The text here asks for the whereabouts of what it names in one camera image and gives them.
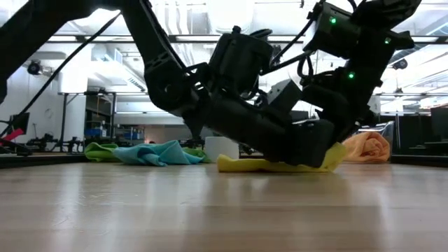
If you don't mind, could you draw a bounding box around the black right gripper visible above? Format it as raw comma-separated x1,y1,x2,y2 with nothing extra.
300,69,381,143

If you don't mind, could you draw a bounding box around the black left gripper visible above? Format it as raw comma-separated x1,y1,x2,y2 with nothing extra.
183,92,336,168

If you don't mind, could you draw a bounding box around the orange microfiber towel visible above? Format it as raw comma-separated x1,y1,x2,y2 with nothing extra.
342,131,391,164

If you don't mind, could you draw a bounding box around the clear plastic basket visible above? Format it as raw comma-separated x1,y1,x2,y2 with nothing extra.
356,120,396,165

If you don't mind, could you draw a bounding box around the yellow microfiber towel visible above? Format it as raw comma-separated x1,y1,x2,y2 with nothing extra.
216,141,348,174

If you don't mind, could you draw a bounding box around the blue microfiber towel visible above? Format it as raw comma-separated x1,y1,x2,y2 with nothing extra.
112,139,204,167

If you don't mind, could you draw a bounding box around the green microfiber towel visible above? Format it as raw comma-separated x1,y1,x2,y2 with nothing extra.
83,141,213,164

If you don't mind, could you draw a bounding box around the white round plant pot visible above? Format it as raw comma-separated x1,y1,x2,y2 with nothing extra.
204,136,241,162

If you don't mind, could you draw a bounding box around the large black monitor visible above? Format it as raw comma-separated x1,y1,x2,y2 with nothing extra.
429,106,448,141

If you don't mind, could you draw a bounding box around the black shelf rack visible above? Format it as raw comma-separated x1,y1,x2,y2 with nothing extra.
83,90,117,138

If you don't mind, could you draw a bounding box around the white cabinet box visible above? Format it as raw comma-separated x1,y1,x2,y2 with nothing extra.
57,68,88,95

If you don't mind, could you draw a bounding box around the small black monitor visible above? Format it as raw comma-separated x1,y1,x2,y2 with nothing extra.
6,111,31,136

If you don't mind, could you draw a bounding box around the red object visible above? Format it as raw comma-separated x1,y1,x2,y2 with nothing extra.
0,127,25,143

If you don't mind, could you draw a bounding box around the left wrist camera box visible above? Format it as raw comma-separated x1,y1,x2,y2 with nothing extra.
266,78,302,113

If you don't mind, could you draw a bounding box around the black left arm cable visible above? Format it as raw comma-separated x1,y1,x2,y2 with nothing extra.
0,12,122,137

